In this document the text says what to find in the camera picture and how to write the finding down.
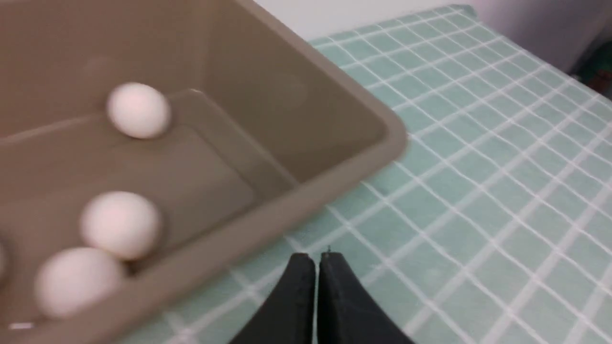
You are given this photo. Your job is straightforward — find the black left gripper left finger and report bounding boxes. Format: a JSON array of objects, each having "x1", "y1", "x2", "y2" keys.
[{"x1": 231, "y1": 253, "x2": 316, "y2": 344}]

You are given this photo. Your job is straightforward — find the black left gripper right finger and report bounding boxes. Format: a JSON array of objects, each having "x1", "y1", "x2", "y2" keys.
[{"x1": 317, "y1": 252, "x2": 413, "y2": 344}]

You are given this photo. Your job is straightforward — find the white logo ball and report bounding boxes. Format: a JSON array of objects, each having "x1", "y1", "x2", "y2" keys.
[{"x1": 33, "y1": 247, "x2": 128, "y2": 319}]

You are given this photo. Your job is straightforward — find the plain white ball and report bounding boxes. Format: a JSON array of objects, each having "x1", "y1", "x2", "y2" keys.
[{"x1": 106, "y1": 82, "x2": 171, "y2": 140}]

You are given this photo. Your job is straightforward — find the green checkered tablecloth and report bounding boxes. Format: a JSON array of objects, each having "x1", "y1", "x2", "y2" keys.
[{"x1": 120, "y1": 5, "x2": 612, "y2": 344}]

